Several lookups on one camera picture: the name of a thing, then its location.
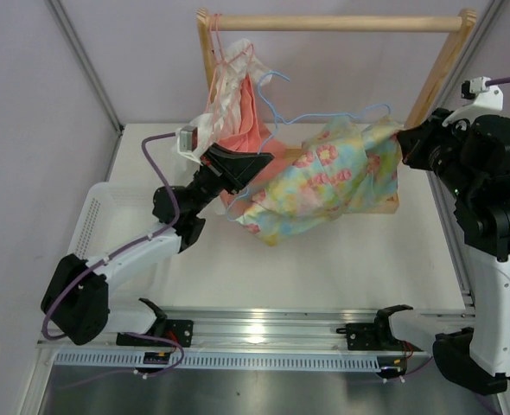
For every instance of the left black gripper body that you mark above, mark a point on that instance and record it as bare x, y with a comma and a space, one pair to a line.
206, 186

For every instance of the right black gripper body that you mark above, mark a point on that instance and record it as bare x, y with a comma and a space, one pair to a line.
439, 150

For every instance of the blue wire hanger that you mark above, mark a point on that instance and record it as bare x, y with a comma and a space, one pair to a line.
276, 112

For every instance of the floral pastel skirt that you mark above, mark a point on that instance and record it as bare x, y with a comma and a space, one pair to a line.
344, 169

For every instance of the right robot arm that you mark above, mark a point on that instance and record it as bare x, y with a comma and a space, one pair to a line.
472, 161

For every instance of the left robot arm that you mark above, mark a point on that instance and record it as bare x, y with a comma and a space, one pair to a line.
78, 300

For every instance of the pink skirt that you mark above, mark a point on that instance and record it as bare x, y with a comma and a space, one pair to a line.
252, 133

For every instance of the white plastic basket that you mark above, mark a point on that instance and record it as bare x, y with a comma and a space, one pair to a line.
113, 214

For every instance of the white garment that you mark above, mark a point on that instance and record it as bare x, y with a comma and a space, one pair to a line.
203, 123

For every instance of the wooden clothes rack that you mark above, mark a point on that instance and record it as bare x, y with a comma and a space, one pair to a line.
458, 28

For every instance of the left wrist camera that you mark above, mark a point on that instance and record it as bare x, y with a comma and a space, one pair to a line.
188, 140

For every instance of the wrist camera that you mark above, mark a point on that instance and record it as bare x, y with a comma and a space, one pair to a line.
188, 140
482, 99

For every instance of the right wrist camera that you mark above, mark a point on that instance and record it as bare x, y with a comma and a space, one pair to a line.
482, 99

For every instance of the pink wire hanger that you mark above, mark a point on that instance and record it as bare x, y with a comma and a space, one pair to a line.
230, 68

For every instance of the left black mount plate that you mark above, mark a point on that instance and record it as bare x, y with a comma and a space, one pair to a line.
179, 331

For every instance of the black mount plate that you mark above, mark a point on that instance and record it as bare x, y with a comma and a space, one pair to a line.
365, 336
179, 331

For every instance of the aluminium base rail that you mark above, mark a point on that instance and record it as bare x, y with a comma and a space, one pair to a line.
246, 339

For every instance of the right black mount plate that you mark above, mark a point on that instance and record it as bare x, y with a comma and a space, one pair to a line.
365, 336

